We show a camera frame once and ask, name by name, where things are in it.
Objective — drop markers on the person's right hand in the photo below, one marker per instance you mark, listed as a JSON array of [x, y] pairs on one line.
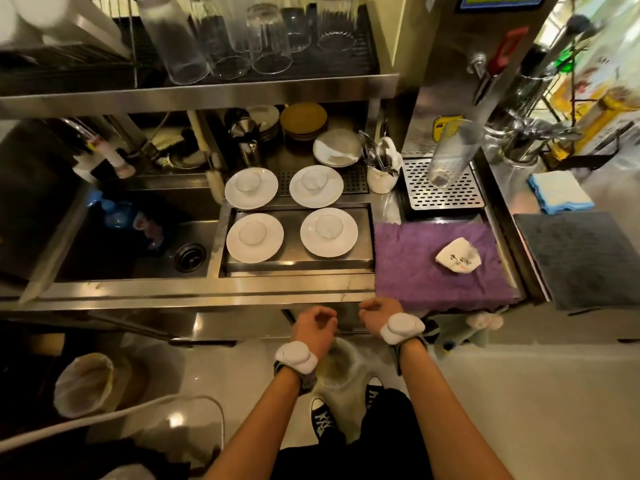
[[382, 309]]

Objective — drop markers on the dark grey mat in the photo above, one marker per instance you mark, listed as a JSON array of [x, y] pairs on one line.
[[580, 259]]

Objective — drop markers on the white right wrist tracker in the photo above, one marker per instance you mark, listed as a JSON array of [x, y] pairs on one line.
[[402, 327]]

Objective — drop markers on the yellow bottle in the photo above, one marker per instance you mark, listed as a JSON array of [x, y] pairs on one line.
[[610, 112]]

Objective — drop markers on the steel hot water dispenser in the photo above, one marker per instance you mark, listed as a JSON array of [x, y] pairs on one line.
[[440, 69]]

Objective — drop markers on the purple cloth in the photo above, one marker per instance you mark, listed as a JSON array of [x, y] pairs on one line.
[[410, 274]]

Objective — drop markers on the white ceramic cutlery jug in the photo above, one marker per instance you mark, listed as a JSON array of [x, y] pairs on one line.
[[382, 183]]

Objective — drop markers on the person's left hand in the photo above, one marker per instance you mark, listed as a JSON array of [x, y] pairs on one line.
[[315, 327]]

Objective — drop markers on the person's left leg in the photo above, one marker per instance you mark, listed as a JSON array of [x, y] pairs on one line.
[[310, 459]]

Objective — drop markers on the white plastic container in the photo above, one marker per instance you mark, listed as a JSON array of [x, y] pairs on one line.
[[127, 472]]

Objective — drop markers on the perforated steel drip tray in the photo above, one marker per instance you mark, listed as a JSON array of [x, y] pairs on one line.
[[357, 182]]

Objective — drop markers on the white plastic bag bin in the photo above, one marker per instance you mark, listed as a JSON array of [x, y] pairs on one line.
[[85, 384]]

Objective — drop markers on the stainless steel sink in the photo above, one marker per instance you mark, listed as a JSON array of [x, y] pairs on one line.
[[125, 259]]

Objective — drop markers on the stack of yellow rimmed dishes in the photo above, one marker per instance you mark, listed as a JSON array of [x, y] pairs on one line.
[[303, 119]]

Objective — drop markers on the round sink drain strainer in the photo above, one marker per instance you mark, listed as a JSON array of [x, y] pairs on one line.
[[190, 258]]

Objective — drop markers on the black white right shoe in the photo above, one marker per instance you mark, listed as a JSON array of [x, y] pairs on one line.
[[374, 392]]

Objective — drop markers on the clear labelled syrup bottle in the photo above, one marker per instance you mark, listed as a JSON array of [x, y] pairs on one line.
[[600, 64]]

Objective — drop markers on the chrome faucet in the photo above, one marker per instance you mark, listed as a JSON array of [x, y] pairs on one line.
[[80, 128]]

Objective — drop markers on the person's right forearm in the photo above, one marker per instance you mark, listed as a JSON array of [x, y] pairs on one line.
[[450, 429]]

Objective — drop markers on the white left wrist tracker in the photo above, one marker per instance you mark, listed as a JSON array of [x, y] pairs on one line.
[[296, 355]]

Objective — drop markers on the person's right leg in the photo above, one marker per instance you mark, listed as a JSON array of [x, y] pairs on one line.
[[395, 439]]

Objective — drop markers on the black white shoe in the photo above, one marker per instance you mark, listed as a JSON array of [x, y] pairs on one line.
[[374, 392], [322, 419]]

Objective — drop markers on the person's leg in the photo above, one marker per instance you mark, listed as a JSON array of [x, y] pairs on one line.
[[310, 459], [395, 439]]

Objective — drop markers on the bunch of steel cutlery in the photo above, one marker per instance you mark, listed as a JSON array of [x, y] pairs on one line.
[[372, 154]]

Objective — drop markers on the recessed steel drainboard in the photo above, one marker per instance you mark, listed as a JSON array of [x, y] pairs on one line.
[[292, 257]]

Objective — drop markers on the steel dispenser tap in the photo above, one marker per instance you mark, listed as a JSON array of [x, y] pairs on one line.
[[480, 74]]

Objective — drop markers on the slotted steel drip tray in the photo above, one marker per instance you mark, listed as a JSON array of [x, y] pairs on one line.
[[450, 198]]

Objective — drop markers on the clear measuring cup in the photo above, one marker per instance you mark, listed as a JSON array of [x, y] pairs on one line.
[[450, 154]]

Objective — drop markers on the steel milk jug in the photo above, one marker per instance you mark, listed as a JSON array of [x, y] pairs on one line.
[[520, 139]]

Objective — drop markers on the steel spoon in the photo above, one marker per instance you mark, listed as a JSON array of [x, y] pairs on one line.
[[550, 132]]

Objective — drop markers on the person's left forearm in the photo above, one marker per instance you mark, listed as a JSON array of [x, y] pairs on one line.
[[250, 434]]

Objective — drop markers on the white saucer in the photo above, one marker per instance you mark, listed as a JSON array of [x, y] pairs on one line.
[[245, 254], [305, 198], [240, 200], [320, 248]]

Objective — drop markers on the green hanging cloth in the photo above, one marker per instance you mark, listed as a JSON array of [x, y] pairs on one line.
[[460, 334]]

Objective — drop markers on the stack of white plates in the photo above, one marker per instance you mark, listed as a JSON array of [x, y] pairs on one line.
[[337, 147]]

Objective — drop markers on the blue white cloth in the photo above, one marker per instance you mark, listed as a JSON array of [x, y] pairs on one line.
[[560, 192]]

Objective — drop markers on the stack of grey bowls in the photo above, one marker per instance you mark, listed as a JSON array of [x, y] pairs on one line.
[[265, 117]]

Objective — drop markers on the white sponge bottle brush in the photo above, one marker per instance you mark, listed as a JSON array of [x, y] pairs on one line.
[[216, 184]]

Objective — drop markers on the blue dish soap bottle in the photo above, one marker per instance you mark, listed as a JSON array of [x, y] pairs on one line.
[[120, 214]]

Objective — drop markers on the group of tall clear glasses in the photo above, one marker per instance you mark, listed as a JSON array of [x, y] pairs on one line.
[[175, 54]]

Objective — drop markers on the white wrist tracker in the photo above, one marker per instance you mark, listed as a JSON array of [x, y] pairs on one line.
[[296, 355], [402, 327]]

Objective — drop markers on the white mug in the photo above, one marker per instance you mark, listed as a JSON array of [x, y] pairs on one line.
[[15, 19]]

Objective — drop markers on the small patterned glass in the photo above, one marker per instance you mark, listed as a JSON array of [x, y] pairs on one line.
[[252, 233], [248, 181], [329, 226], [315, 179]]

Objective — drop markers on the round steel bowl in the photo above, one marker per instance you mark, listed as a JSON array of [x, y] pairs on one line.
[[187, 159]]

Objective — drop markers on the black white left shoe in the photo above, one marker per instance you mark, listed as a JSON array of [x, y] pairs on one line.
[[322, 419]]

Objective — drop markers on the white dishes on rack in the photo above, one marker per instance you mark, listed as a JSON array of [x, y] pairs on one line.
[[65, 14]]

